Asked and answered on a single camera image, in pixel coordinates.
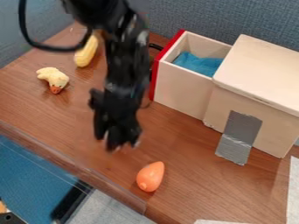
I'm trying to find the orange toy carrot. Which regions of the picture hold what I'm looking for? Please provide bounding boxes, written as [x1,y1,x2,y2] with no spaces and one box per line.
[134,160,166,193]

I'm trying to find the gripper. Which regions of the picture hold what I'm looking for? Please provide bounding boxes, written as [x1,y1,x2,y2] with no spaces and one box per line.
[87,86,145,153]

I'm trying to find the blue cloth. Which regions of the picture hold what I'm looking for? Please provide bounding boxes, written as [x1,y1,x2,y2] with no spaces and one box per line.
[170,51,226,79]

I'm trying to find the drawer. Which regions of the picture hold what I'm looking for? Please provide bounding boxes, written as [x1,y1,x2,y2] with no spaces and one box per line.
[148,28,234,121]

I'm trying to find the black cable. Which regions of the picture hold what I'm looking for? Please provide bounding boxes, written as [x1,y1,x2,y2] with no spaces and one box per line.
[17,0,95,53]

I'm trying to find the yellow toy corn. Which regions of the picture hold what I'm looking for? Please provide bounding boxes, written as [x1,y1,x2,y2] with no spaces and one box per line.
[72,31,101,68]

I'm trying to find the yellow plush duck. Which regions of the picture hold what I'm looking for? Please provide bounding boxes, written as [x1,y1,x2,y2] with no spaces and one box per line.
[35,66,72,95]

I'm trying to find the cabinet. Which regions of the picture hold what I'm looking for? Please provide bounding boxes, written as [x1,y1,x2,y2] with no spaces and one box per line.
[202,33,299,159]

